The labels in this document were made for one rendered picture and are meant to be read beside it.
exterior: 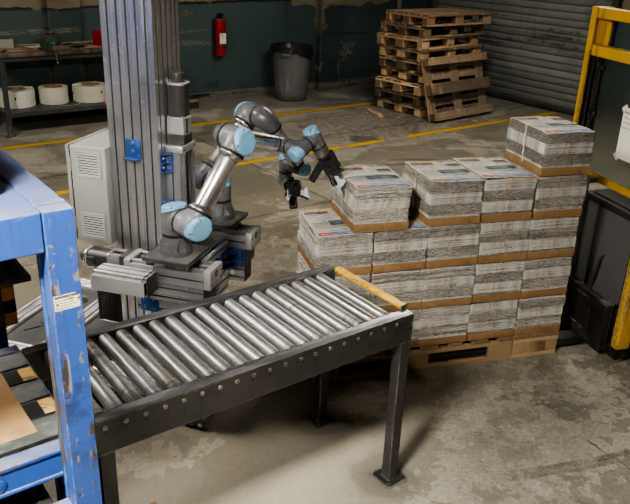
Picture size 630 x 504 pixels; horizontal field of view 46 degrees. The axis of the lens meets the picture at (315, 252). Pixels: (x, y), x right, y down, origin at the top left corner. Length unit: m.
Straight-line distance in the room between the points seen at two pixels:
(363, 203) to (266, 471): 1.30
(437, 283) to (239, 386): 1.64
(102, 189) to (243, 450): 1.36
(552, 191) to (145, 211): 2.05
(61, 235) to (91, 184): 1.79
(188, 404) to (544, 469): 1.76
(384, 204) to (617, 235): 1.57
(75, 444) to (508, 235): 2.58
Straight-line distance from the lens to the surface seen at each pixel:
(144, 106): 3.38
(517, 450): 3.64
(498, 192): 3.83
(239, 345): 2.66
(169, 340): 2.70
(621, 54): 4.33
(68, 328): 1.89
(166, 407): 2.39
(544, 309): 4.29
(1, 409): 2.45
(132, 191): 3.53
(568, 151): 3.98
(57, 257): 1.81
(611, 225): 4.61
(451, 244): 3.82
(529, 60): 11.42
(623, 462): 3.74
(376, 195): 3.53
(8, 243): 1.76
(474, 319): 4.08
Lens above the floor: 2.13
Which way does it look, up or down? 23 degrees down
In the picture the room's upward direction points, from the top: 2 degrees clockwise
